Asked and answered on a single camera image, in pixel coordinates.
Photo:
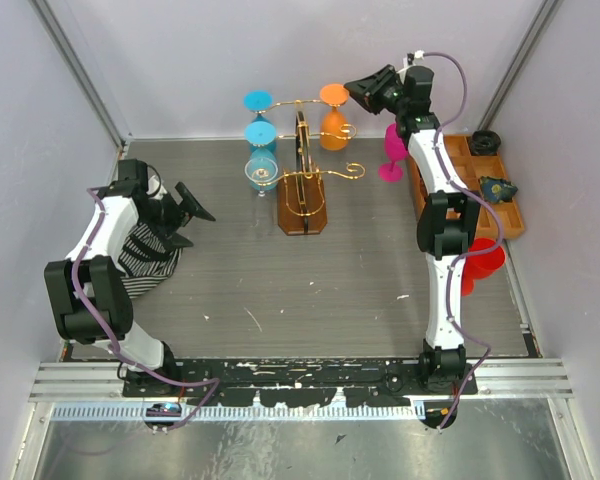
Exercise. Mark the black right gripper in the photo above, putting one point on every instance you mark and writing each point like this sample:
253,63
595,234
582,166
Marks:
361,90

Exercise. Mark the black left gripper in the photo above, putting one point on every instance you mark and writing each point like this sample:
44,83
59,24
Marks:
181,218

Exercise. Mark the black white striped bag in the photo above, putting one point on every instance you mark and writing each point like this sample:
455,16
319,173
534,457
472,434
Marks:
145,262

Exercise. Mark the orange plastic wine glass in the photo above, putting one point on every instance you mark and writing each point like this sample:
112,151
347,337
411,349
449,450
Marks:
334,135

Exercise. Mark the magenta plastic wine glass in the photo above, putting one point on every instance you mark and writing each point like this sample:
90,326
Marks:
396,152

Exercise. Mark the clear glass wine glass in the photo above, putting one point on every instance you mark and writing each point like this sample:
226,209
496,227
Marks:
262,174

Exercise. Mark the light blue front wine glass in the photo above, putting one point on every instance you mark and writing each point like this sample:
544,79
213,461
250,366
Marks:
262,141

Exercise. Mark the light blue wine glass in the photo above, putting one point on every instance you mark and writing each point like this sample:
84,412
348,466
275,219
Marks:
262,141
257,102

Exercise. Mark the red plastic wine glass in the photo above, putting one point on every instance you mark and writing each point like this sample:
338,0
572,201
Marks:
480,267

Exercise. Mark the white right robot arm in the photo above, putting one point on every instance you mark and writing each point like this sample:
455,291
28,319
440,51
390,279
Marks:
447,224

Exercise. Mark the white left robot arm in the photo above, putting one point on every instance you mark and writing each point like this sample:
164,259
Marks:
89,303

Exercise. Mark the blue yellow patterned fabric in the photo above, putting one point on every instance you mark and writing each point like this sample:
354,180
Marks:
497,190

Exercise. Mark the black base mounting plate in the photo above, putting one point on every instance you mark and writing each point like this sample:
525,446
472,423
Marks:
292,382

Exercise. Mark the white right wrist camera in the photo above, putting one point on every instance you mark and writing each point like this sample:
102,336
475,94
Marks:
415,56

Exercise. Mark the black ring rolled fabric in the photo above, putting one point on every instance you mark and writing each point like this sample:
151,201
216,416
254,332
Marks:
484,143

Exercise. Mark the gold wire wine glass rack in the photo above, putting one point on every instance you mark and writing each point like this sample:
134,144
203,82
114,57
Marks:
300,193

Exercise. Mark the aluminium front rail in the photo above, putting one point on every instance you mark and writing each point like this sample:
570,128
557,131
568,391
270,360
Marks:
524,377

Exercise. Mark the white cable duct strip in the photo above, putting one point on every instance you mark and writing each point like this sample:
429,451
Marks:
170,411

